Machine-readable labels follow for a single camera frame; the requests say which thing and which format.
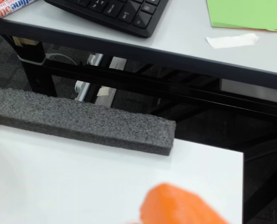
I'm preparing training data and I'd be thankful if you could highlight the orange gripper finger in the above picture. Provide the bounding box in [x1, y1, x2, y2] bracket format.
[139, 183, 230, 224]

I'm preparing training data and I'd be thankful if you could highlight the grey foam border strip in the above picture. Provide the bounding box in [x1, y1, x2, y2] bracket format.
[0, 87, 177, 156]

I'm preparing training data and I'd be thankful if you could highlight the white tape piece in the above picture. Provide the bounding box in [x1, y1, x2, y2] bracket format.
[206, 33, 260, 49]

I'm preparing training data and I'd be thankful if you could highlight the black computer keyboard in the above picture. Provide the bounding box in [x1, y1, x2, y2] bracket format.
[43, 0, 170, 39]

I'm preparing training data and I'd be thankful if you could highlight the light green paper sheet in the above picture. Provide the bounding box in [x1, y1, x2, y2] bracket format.
[206, 0, 277, 32]

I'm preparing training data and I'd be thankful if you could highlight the white marker pen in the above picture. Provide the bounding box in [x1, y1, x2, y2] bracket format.
[0, 0, 40, 24]

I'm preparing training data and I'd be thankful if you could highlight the thin white cable loop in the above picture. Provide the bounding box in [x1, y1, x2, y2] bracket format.
[18, 53, 78, 66]

